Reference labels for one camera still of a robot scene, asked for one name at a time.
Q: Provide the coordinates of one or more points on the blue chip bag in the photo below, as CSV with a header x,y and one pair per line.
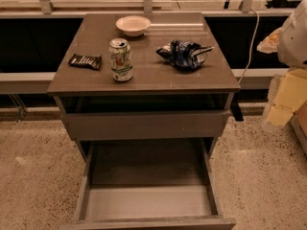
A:
x,y
185,55

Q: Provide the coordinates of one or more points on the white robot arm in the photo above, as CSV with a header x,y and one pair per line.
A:
x,y
287,93

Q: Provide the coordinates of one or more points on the middle drawer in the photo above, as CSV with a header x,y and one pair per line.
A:
x,y
145,125

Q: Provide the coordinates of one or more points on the open bottom drawer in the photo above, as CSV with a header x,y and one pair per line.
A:
x,y
148,185

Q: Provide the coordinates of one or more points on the green white soda can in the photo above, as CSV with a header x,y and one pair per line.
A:
x,y
120,59

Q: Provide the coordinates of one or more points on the black snack bar package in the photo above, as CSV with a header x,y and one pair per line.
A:
x,y
89,62

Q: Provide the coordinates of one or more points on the white bowl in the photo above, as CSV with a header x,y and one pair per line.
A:
x,y
133,25

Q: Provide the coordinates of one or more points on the metal window railing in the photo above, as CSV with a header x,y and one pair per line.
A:
x,y
147,4

